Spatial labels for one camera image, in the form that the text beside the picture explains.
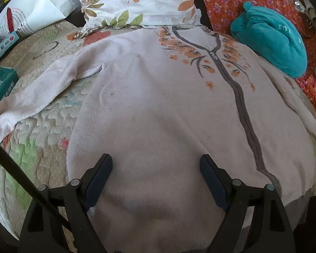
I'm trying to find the pale pink zip cardigan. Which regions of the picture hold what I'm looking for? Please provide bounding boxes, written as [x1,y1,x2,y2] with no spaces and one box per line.
[0,25,316,253]

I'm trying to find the quilted heart pattern bedspread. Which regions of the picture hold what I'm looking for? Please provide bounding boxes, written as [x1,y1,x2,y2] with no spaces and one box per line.
[0,20,316,253]

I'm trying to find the teal plush garment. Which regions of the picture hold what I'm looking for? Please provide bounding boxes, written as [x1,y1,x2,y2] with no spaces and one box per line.
[230,1,308,78]

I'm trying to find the light blue shapes box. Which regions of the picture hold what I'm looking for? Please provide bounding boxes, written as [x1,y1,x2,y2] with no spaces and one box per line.
[0,31,19,58]

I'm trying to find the white paper shopping bag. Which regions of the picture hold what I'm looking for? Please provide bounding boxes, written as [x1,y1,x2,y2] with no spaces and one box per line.
[0,0,80,38]

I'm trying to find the white floral pillow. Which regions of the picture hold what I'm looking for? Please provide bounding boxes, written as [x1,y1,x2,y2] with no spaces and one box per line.
[80,0,201,37]

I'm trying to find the orange floral blanket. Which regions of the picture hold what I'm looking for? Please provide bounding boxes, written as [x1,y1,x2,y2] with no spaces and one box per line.
[193,0,316,123]

